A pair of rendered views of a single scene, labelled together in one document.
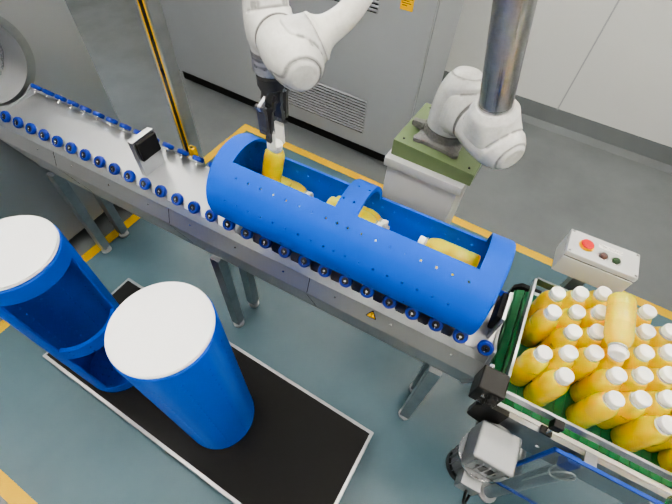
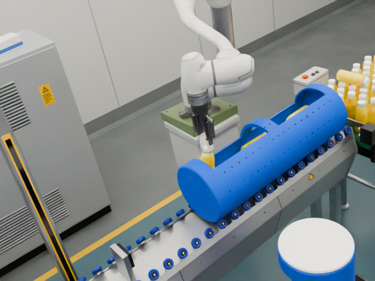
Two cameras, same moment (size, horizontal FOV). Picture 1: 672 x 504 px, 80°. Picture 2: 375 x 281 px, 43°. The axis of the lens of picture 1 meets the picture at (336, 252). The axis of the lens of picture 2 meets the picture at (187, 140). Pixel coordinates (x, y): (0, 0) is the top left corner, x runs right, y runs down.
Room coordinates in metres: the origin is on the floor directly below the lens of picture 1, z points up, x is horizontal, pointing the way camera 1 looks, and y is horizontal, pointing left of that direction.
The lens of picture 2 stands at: (0.09, 1.71, 2.39)
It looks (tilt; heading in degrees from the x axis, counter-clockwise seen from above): 32 degrees down; 303
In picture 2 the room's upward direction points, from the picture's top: 12 degrees counter-clockwise
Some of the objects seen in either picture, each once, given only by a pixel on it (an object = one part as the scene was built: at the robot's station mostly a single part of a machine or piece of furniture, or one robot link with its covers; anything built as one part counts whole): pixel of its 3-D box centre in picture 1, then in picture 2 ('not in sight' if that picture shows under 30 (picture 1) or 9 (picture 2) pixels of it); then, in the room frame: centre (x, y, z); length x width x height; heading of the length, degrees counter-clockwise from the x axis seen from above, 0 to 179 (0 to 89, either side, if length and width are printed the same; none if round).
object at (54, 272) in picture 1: (78, 319); not in sight; (0.63, 0.96, 0.59); 0.28 x 0.28 x 0.88
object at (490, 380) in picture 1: (488, 386); (369, 134); (0.38, -0.44, 0.95); 0.10 x 0.07 x 0.10; 155
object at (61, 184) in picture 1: (83, 215); not in sight; (1.36, 1.39, 0.31); 0.06 x 0.06 x 0.63; 65
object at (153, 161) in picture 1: (148, 152); (125, 262); (1.13, 0.72, 1.00); 0.10 x 0.04 x 0.15; 155
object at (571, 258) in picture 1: (594, 261); (311, 81); (0.76, -0.79, 1.05); 0.20 x 0.10 x 0.10; 65
